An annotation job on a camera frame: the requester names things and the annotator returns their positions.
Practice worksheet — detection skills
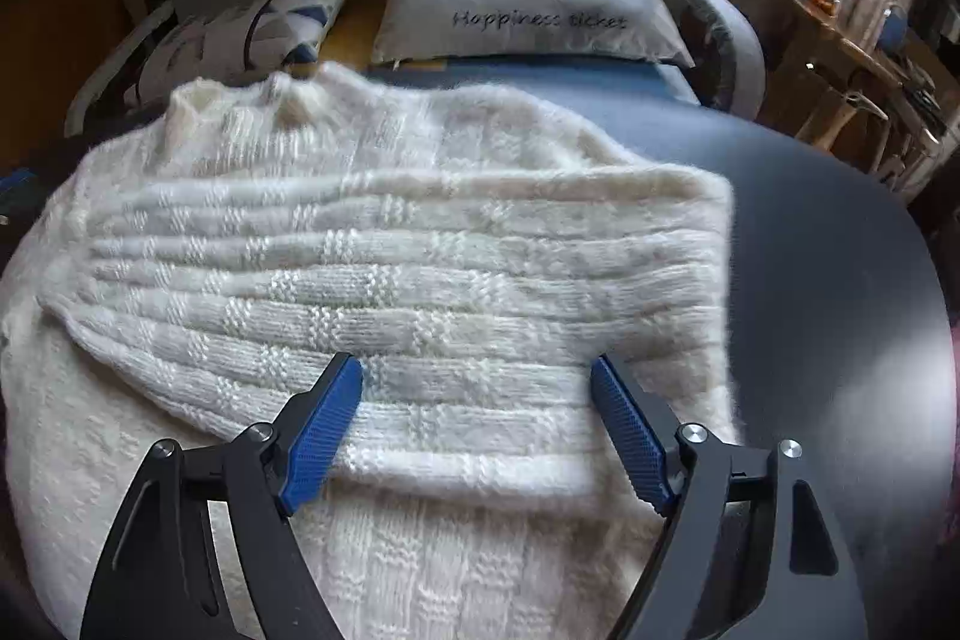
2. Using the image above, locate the white knit sweater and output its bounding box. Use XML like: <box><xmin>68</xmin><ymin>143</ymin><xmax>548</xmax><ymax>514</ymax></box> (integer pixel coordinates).
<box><xmin>0</xmin><ymin>62</ymin><xmax>743</xmax><ymax>640</ymax></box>

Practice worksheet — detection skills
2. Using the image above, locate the blue cup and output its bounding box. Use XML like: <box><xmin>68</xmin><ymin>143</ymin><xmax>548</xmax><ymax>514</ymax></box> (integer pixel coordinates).
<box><xmin>879</xmin><ymin>6</ymin><xmax>910</xmax><ymax>52</ymax></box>

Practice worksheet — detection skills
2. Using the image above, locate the geometric print pillow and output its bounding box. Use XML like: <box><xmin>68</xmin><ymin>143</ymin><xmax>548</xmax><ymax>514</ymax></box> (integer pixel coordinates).
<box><xmin>124</xmin><ymin>0</ymin><xmax>357</xmax><ymax>112</ymax></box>

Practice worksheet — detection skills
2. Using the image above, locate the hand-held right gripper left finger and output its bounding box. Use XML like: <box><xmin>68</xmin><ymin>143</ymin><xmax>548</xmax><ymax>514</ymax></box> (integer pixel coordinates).
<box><xmin>79</xmin><ymin>353</ymin><xmax>365</xmax><ymax>640</ymax></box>

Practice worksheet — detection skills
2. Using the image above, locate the cluttered wooden desk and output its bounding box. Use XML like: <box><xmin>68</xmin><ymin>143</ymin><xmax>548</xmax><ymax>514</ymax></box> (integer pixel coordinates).
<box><xmin>716</xmin><ymin>0</ymin><xmax>960</xmax><ymax>191</ymax></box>

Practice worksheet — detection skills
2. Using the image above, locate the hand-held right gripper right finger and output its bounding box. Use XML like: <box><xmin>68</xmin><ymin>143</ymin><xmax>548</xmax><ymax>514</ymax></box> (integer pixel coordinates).
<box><xmin>591</xmin><ymin>353</ymin><xmax>869</xmax><ymax>640</ymax></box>

